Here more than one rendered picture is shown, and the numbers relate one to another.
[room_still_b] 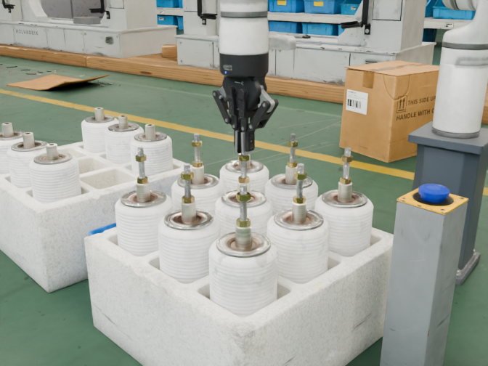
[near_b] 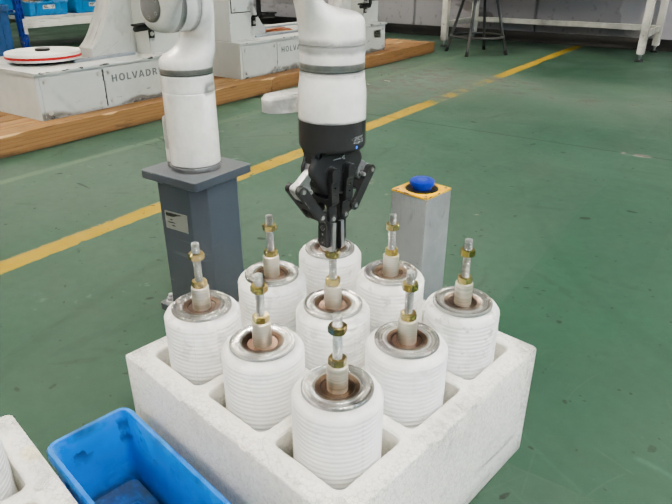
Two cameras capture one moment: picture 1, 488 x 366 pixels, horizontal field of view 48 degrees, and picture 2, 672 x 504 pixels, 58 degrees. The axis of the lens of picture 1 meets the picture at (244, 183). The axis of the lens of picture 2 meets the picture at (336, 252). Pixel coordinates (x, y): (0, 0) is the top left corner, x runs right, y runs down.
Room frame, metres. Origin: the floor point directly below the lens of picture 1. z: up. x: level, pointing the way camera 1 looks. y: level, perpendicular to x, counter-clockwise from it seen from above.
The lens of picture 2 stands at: (0.87, 0.66, 0.65)
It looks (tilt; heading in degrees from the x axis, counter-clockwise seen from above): 26 degrees down; 268
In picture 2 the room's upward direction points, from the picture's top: straight up
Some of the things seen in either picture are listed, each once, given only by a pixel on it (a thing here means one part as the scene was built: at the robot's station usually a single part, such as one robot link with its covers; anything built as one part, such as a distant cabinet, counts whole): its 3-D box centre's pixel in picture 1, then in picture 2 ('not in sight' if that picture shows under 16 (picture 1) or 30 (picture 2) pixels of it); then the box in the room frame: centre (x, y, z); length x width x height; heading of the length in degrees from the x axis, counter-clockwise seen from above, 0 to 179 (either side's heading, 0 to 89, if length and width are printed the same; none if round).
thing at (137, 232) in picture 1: (147, 247); (337, 453); (0.85, 0.17, 0.16); 0.10 x 0.10 x 0.18
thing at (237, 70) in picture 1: (244, 78); (332, 152); (0.85, 0.00, 0.45); 0.08 x 0.08 x 0.09
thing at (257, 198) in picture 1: (243, 199); (332, 304); (0.85, 0.00, 0.25); 0.08 x 0.08 x 0.01
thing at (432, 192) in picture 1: (433, 194); (422, 184); (0.69, -0.26, 0.32); 0.04 x 0.04 x 0.02
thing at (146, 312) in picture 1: (243, 283); (333, 403); (0.85, 0.00, 0.09); 0.39 x 0.39 x 0.18; 45
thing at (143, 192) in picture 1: (143, 191); (337, 376); (0.85, 0.17, 0.26); 0.02 x 0.02 x 0.03
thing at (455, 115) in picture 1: (460, 91); (191, 121); (1.09, -0.43, 0.39); 0.09 x 0.09 x 0.17; 53
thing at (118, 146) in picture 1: (126, 163); not in sight; (1.31, 0.30, 0.16); 0.10 x 0.10 x 0.18
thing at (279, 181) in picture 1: (291, 181); (271, 273); (0.93, -0.09, 0.25); 0.08 x 0.08 x 0.01
